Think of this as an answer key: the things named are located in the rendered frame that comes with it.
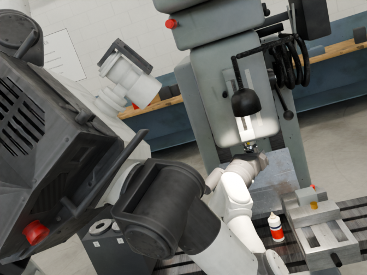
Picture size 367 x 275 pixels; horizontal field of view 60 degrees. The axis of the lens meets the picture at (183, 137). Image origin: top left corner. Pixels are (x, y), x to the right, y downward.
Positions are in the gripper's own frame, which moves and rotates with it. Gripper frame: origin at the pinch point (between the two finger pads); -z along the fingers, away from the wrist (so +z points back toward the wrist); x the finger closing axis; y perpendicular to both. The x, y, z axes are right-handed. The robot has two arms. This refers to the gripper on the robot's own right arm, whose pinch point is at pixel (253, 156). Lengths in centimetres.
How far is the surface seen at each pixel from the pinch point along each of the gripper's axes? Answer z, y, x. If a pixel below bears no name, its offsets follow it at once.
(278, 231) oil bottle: 3.3, 27.3, -3.4
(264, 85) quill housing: 4.9, -23.9, -11.1
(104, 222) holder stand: 25, 12, 55
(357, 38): -394, 24, -5
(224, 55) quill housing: 8.6, -35.2, -3.7
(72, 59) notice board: -278, -70, 395
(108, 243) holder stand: 31, 16, 48
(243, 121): 11.9, -16.4, -5.4
